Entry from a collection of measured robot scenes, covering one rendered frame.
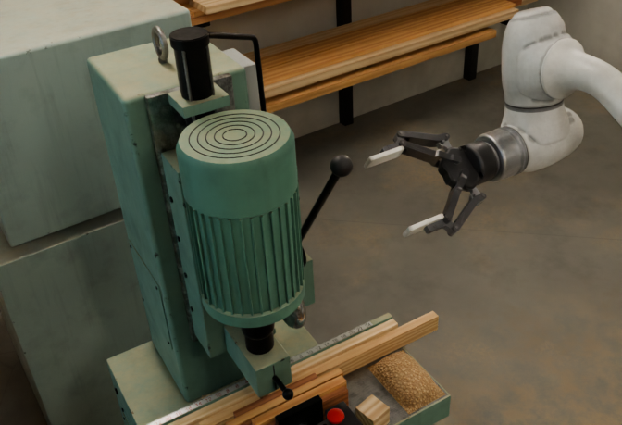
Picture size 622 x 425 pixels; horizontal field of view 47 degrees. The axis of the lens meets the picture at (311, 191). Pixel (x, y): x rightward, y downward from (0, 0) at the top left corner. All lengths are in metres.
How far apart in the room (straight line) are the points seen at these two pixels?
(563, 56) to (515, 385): 1.68
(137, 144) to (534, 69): 0.67
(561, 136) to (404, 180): 2.43
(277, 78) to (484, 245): 1.22
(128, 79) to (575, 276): 2.37
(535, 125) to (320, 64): 2.26
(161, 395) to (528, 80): 1.00
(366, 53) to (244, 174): 2.67
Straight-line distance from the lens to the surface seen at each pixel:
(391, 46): 3.71
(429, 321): 1.56
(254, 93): 1.37
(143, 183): 1.25
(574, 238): 3.45
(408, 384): 1.44
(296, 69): 3.43
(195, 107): 1.13
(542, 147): 1.33
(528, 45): 1.27
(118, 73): 1.28
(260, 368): 1.29
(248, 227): 1.05
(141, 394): 1.66
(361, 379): 1.49
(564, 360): 2.86
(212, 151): 1.02
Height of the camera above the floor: 2.01
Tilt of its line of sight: 33 degrees down
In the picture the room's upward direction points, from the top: 3 degrees counter-clockwise
